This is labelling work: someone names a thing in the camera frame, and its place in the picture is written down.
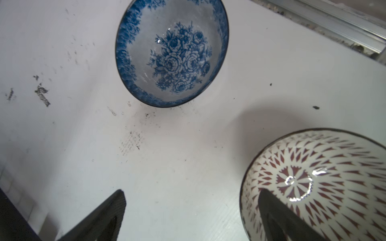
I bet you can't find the black wire dish rack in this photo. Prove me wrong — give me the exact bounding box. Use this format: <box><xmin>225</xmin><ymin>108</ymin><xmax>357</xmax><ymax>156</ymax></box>
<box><xmin>1</xmin><ymin>190</ymin><xmax>41</xmax><ymax>241</ymax></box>

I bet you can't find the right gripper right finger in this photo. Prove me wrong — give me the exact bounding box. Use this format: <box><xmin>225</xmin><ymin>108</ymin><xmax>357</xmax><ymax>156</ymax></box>
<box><xmin>258</xmin><ymin>189</ymin><xmax>324</xmax><ymax>241</ymax></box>

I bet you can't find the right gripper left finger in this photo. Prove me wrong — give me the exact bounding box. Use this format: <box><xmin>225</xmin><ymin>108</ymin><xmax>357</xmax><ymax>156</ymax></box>
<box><xmin>60</xmin><ymin>189</ymin><xmax>126</xmax><ymax>241</ymax></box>

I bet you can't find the blue white floral bowl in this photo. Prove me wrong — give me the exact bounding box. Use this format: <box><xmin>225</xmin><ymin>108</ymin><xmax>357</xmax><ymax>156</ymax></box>
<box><xmin>115</xmin><ymin>1</ymin><xmax>229</xmax><ymax>108</ymax></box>

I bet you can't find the white lattice patterned bowl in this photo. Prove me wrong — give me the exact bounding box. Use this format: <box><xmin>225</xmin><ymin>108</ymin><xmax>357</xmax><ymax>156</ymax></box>
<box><xmin>239</xmin><ymin>128</ymin><xmax>386</xmax><ymax>241</ymax></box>

